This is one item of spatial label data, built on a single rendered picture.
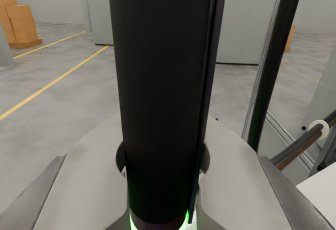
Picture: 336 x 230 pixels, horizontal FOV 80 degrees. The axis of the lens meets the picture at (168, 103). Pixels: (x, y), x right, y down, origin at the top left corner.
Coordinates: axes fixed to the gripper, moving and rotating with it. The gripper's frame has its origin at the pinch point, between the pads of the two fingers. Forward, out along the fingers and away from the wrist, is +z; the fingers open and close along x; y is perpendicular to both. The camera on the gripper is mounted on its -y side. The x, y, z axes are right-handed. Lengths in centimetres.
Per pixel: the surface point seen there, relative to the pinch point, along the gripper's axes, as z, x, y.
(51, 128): 225, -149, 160
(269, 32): 123, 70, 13
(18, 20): 685, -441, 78
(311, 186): 21, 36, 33
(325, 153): 39, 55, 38
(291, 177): 63, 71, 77
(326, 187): 20, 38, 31
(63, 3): 1274, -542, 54
